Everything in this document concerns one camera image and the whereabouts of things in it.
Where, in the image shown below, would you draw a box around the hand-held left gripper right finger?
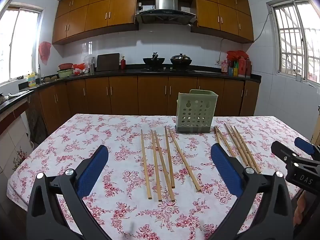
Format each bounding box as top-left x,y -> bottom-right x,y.
209,143 -> 294,240

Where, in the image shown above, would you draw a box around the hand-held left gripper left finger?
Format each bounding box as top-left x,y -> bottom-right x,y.
26,144 -> 118,240

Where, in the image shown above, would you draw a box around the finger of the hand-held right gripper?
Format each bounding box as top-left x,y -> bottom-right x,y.
294,137 -> 320,159
271,141 -> 304,170

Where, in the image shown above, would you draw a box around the green perforated utensil holder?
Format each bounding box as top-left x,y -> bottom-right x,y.
175,89 -> 219,134

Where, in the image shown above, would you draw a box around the person's right hand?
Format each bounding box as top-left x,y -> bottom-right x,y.
293,191 -> 309,228

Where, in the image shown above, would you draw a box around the floral pink tablecloth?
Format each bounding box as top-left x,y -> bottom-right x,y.
7,114 -> 312,240

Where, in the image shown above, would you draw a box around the wooden lower cabinets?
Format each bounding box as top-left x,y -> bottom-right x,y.
26,76 -> 260,137

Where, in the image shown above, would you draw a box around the wooden cabinets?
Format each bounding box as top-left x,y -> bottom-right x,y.
52,0 -> 254,45
26,76 -> 260,137

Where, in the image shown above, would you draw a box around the black kitchen countertop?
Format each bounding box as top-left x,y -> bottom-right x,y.
0,64 -> 262,114

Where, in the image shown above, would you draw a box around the dark cutting board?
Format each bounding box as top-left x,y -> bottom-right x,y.
96,53 -> 120,72

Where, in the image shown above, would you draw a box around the crumpled red bag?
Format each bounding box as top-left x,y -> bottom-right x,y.
227,50 -> 248,62

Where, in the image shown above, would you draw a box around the barred window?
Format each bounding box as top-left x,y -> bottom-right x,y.
266,0 -> 320,83

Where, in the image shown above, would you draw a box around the gas stove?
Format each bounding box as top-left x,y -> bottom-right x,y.
140,66 -> 195,72

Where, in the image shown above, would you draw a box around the black pot with lid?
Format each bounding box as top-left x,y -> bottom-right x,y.
170,53 -> 192,65

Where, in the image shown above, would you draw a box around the black wok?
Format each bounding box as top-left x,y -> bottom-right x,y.
142,52 -> 165,68

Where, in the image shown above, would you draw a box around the red plastic bag on hook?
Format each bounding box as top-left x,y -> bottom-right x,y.
39,41 -> 52,65

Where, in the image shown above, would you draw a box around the window above sink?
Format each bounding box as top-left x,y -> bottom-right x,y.
0,4 -> 44,85

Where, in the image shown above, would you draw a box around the wooden upper cabinets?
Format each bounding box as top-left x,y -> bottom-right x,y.
52,0 -> 254,45

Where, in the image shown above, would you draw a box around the steel range hood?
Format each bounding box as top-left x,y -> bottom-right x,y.
135,0 -> 197,25

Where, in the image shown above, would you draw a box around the grey wall cable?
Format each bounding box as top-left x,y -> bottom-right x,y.
217,12 -> 272,65

